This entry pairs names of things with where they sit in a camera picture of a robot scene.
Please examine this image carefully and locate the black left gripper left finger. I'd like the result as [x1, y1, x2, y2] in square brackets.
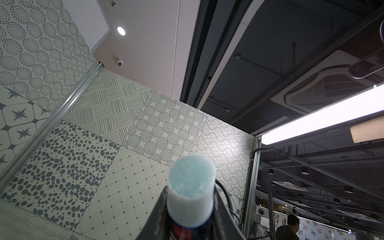
[136, 186, 169, 240]

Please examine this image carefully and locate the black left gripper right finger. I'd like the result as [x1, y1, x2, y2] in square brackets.
[211, 189, 246, 240]

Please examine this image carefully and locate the white blue glue stick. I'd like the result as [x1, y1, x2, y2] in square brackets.
[166, 154, 216, 240]

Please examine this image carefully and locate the person in black clothes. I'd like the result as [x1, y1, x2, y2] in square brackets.
[276, 214, 300, 240]

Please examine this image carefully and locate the ceiling air conditioner vent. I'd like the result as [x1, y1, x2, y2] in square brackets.
[271, 50, 384, 115]

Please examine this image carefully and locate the ceiling strip light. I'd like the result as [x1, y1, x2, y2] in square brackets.
[261, 85, 384, 145]

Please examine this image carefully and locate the black corrugated cable conduit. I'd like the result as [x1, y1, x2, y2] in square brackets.
[214, 178, 244, 233]

